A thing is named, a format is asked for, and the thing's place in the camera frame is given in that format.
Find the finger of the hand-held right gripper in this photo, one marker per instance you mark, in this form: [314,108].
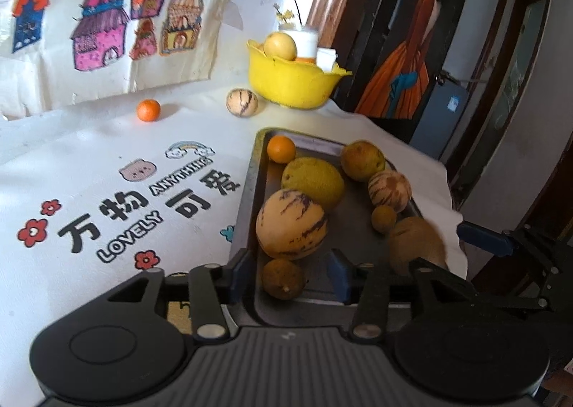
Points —
[485,239]

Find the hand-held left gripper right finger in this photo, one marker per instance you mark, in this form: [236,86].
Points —
[338,277]

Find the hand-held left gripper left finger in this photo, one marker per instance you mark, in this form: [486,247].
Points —
[241,275]

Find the round brown fruit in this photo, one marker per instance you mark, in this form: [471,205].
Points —
[283,278]

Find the metal tray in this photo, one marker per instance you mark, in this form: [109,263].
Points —
[356,232]

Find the brown kiwi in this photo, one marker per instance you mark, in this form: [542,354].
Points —
[416,243]

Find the pale purple striped pepino melon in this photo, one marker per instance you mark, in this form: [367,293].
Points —
[291,223]

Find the small brown fruit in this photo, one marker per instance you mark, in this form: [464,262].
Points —
[383,218]

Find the large yellow green fruit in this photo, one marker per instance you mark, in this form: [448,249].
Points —
[315,183]

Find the brown striped pepino melon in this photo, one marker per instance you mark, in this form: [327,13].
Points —
[389,191]

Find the yellow brown speckled fruit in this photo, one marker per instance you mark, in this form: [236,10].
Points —
[362,161]

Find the grey blue cabinet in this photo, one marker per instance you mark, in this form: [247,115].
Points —
[438,120]

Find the orange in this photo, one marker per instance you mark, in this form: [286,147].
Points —
[281,148]
[148,110]
[305,60]

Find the small striped pepino melon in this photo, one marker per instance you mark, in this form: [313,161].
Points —
[241,102]

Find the dark wooden door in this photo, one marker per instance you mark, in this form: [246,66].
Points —
[515,53]

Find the white printed tablecloth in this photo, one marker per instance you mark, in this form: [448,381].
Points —
[89,156]

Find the yellow plastic bowl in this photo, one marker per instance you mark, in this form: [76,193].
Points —
[286,85]

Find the small white box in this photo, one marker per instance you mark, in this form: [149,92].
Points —
[327,59]

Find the pale yellow fruit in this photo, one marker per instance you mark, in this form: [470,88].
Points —
[280,45]

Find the white cup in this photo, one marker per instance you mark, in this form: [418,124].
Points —
[306,42]

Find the yellow flowers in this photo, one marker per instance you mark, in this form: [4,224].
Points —
[291,11]

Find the house printed cloth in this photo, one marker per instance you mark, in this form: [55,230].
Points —
[58,71]

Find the wall poster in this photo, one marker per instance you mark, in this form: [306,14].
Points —
[403,40]

